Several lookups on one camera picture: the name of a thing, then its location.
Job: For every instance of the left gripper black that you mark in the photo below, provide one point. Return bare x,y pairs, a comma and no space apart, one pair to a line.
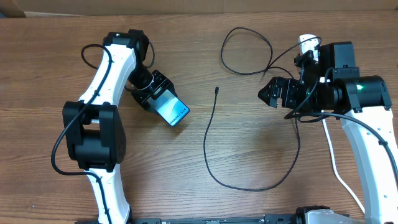
140,98

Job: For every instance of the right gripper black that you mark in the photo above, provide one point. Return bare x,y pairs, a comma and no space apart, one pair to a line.
288,88

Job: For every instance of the blue-screen Samsung smartphone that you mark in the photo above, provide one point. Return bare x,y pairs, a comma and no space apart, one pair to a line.
170,108

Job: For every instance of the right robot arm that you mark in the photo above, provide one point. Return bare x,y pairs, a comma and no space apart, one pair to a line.
330,85

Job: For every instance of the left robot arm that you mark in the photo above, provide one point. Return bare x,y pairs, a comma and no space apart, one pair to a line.
93,128

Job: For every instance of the white charger plug adapter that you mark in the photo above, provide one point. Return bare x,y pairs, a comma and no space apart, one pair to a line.
309,42

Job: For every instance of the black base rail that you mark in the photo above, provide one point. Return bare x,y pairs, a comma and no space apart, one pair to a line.
266,219

